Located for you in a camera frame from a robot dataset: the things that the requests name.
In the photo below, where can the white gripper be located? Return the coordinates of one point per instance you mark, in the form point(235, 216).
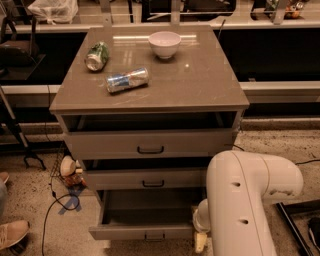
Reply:
point(199, 218)

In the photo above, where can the grey bottom drawer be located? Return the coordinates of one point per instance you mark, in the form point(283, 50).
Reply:
point(147, 214)

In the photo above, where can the grey drawer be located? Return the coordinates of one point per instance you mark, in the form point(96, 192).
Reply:
point(147, 214)
point(145, 178)
point(149, 144)

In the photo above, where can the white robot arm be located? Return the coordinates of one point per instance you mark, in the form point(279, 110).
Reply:
point(237, 183)

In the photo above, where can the grey top drawer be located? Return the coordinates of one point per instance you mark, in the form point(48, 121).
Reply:
point(149, 144)

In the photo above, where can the grey middle drawer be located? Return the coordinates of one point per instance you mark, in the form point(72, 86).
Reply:
point(145, 178)

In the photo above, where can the grey drawer cabinet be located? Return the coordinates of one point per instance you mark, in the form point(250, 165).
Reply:
point(196, 89)

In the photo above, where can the black metal stand leg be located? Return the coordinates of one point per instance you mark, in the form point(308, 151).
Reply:
point(286, 211)

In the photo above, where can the blue silver soda can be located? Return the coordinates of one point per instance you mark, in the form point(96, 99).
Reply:
point(125, 81)

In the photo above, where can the tan sneaker shoe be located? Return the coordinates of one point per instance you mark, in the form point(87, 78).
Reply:
point(12, 233)

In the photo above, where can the white bowl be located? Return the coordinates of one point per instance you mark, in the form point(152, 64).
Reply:
point(164, 44)

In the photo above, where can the green crushed soda can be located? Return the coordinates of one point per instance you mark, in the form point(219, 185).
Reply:
point(97, 56)

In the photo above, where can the black tripod leg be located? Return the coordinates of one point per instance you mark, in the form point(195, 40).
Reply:
point(15, 129)

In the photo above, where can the dark bag on shelf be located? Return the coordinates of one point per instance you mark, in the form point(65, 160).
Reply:
point(14, 52)

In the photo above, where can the white plastic bag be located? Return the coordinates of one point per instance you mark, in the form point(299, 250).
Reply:
point(54, 11)

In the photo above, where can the wire basket with toys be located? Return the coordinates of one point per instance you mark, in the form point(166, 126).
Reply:
point(67, 170)

